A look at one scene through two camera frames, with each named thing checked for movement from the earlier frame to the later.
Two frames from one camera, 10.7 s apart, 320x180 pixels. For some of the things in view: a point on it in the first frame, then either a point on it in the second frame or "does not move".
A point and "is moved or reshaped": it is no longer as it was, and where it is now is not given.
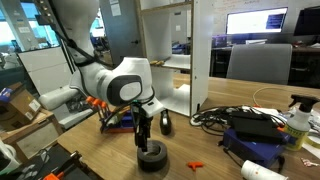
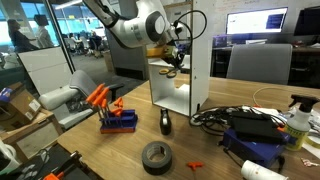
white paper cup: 253,171 does not move
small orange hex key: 194,164 does not move
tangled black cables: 214,120 does not move
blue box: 263,151 does not move
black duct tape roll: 154,159 is moved or reshaped
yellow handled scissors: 160,62 -> 169,73
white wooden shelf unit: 177,36 does not move
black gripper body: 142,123 -> 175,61
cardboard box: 19,110 does not move
